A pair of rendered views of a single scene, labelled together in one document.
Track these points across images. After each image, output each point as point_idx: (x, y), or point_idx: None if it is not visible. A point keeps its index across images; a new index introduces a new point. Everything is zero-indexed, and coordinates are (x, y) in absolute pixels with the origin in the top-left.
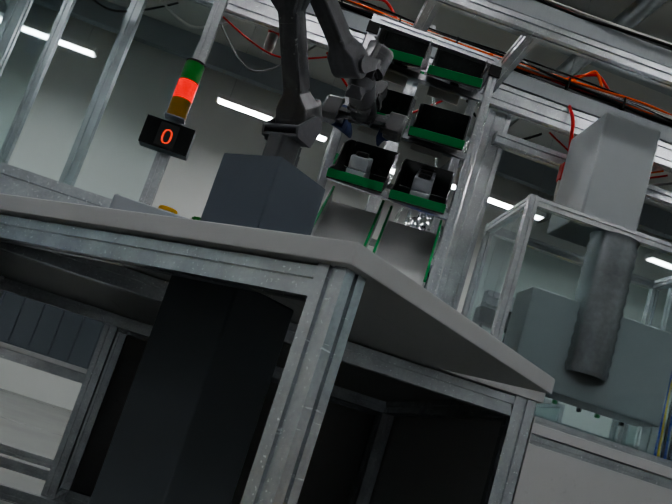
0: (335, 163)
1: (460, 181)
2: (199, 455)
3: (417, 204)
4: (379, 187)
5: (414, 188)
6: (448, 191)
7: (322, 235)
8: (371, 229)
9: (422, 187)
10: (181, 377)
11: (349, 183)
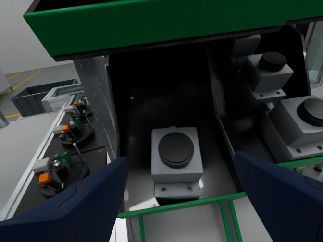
0: (117, 132)
1: (308, 34)
2: None
3: (301, 166)
4: (240, 198)
5: (295, 144)
6: (306, 74)
7: (157, 220)
8: (221, 203)
9: (315, 139)
10: None
11: (174, 210)
